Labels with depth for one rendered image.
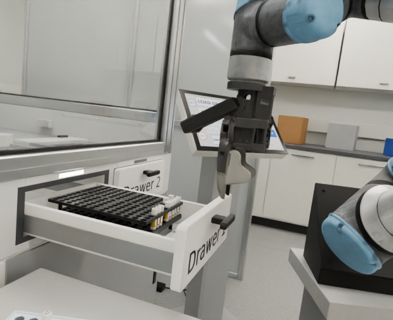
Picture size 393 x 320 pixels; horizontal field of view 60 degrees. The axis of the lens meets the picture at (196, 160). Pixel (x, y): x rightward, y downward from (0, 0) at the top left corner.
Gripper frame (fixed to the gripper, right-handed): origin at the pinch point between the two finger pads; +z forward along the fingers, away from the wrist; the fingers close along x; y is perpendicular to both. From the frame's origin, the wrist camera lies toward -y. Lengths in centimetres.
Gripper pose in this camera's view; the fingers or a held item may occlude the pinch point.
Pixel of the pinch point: (222, 189)
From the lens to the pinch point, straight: 65.0
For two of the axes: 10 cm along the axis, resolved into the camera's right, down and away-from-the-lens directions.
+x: 3.2, -0.9, 9.4
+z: -1.1, 9.8, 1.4
